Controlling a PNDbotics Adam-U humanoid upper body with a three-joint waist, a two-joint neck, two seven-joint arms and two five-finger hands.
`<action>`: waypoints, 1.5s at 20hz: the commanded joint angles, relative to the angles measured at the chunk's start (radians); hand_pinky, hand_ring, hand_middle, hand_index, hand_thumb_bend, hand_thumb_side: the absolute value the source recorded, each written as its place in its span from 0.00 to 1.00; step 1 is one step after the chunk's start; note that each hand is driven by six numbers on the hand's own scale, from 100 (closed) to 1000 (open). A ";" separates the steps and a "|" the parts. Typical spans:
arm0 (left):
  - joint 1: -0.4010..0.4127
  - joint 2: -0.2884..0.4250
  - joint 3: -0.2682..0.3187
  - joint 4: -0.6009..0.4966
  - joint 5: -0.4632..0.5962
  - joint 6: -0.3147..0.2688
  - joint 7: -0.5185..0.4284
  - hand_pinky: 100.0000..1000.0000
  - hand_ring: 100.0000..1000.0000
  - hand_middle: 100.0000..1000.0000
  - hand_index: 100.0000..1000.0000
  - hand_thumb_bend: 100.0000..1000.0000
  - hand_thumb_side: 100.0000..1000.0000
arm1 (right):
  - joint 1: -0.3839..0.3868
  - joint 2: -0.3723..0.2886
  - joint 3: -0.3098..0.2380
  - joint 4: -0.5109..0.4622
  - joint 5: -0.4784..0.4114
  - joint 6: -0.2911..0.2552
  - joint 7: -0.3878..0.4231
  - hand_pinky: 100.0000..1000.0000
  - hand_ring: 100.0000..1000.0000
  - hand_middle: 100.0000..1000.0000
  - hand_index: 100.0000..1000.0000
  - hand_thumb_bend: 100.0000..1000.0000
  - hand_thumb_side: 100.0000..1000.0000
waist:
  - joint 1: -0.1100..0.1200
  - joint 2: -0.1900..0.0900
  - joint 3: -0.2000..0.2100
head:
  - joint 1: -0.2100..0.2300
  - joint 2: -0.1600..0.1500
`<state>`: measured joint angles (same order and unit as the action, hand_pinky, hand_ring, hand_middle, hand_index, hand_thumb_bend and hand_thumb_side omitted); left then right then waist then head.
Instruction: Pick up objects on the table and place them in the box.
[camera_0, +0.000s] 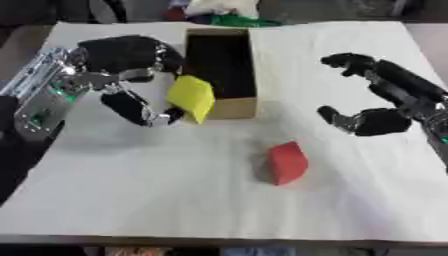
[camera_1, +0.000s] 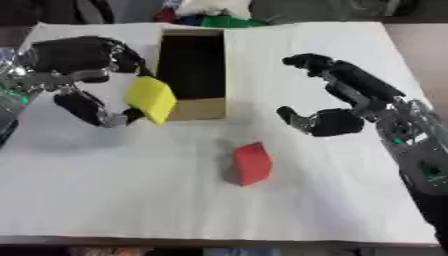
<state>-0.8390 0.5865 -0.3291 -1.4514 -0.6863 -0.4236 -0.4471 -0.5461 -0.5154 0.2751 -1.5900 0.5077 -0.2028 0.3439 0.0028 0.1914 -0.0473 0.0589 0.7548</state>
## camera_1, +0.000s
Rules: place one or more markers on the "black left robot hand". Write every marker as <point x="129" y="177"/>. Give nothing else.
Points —
<point x="73" y="55"/>

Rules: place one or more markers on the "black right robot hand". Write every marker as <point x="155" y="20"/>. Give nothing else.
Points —
<point x="356" y="80"/>

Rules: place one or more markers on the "yellow block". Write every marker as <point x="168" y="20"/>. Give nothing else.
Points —
<point x="150" y="99"/>

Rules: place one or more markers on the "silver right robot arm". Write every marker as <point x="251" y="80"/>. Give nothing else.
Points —
<point x="417" y="156"/>

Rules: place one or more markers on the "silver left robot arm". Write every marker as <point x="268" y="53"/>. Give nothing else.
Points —
<point x="14" y="86"/>

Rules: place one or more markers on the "tan cardboard box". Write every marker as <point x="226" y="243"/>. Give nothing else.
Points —
<point x="193" y="73"/>

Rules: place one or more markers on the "red toy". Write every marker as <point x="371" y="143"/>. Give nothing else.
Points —
<point x="166" y="15"/>

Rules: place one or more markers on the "blue toy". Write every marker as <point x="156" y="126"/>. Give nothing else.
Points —
<point x="189" y="20"/>

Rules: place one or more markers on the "red block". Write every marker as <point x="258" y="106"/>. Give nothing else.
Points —
<point x="252" y="164"/>

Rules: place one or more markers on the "green toy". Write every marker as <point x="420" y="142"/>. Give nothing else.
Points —
<point x="228" y="22"/>

